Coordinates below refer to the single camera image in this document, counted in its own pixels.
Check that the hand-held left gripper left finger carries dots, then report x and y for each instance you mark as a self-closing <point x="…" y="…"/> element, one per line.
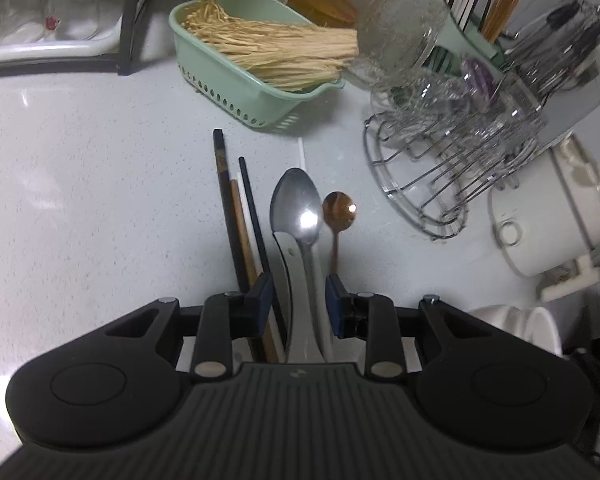
<point x="264" y="305"/>

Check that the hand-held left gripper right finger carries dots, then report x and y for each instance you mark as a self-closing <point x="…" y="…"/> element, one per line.
<point x="334" y="305"/>

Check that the light wooden chopstick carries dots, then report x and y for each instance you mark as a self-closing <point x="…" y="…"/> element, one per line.
<point x="240" y="230"/>

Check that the small copper spoon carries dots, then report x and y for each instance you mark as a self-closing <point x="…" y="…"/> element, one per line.
<point x="339" y="210"/>

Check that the thin black chopstick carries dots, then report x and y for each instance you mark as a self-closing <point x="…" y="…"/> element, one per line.
<point x="250" y="200"/>

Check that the large silver metal spoon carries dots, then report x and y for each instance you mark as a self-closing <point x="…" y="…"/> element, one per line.
<point x="295" y="200"/>

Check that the dark brown chopstick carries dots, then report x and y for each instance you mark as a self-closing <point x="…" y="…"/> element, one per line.
<point x="222" y="175"/>

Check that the white plastic jar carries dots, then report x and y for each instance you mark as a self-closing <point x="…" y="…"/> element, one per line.
<point x="530" y="325"/>

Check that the green plastic basket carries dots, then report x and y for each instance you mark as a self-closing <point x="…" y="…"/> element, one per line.
<point x="215" y="85"/>

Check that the white electric cooker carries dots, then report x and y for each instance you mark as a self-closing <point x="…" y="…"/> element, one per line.
<point x="545" y="220"/>

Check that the cluster of small clear glasses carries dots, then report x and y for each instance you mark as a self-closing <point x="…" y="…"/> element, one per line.
<point x="480" y="110"/>

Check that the enoki mushroom bundle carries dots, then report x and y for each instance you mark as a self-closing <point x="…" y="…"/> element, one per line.
<point x="280" y="45"/>

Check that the purple scrubber ball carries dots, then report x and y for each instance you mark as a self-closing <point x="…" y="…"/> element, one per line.
<point x="476" y="77"/>

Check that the textured glass mug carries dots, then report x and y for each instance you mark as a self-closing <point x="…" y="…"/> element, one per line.
<point x="400" y="25"/>

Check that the green plastic utensil holder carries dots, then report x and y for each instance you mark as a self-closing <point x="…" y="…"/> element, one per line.
<point x="460" y="35"/>

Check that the black metal dish rack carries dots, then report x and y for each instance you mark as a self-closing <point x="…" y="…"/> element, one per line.
<point x="136" y="20"/>

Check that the white drip tray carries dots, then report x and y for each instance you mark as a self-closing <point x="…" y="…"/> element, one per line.
<point x="40" y="52"/>

